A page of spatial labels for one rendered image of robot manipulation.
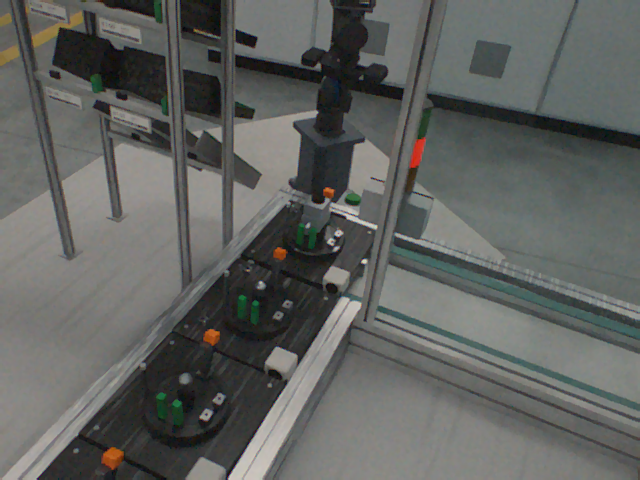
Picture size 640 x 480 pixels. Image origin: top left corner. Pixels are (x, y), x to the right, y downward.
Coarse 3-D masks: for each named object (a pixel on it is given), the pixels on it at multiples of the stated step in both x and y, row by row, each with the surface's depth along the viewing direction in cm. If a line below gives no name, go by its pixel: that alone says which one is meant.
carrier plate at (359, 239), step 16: (272, 224) 138; (352, 224) 141; (256, 240) 133; (272, 240) 133; (352, 240) 136; (368, 240) 137; (256, 256) 128; (272, 256) 129; (288, 256) 129; (352, 256) 131; (288, 272) 126; (304, 272) 126; (320, 272) 126; (352, 272) 127; (320, 288) 124
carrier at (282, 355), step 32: (224, 288) 120; (256, 288) 110; (288, 288) 121; (192, 320) 112; (224, 320) 113; (256, 320) 109; (288, 320) 112; (320, 320) 115; (224, 352) 107; (256, 352) 108; (288, 352) 106
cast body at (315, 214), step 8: (312, 200) 126; (320, 200) 125; (328, 200) 127; (304, 208) 126; (312, 208) 125; (320, 208) 125; (328, 208) 128; (304, 216) 127; (312, 216) 127; (320, 216) 126; (328, 216) 131; (312, 224) 127; (320, 224) 127; (304, 232) 127
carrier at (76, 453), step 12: (72, 444) 90; (84, 444) 90; (60, 456) 88; (72, 456) 89; (84, 456) 89; (96, 456) 89; (48, 468) 87; (60, 468) 87; (72, 468) 87; (84, 468) 87; (96, 468) 88; (120, 468) 88; (132, 468) 88
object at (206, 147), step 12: (156, 120) 125; (156, 132) 125; (168, 132) 129; (204, 132) 119; (192, 144) 138; (204, 144) 121; (216, 144) 124; (204, 156) 123; (216, 156) 126; (240, 168) 136; (252, 168) 140; (240, 180) 138; (252, 180) 142
